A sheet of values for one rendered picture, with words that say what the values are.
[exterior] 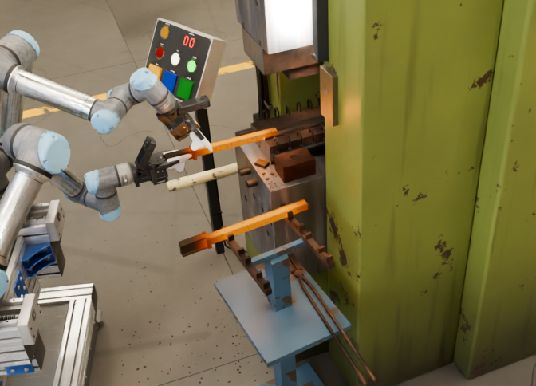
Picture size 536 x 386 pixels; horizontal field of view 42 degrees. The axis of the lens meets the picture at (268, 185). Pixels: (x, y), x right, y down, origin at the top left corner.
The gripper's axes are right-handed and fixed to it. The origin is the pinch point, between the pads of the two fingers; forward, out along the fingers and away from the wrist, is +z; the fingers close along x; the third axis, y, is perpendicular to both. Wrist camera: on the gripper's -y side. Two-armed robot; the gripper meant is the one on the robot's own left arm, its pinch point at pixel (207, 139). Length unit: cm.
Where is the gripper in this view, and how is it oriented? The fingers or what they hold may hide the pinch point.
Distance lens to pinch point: 244.0
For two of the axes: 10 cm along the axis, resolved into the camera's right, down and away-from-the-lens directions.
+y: -7.8, 6.2, 0.7
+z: 5.1, 5.7, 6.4
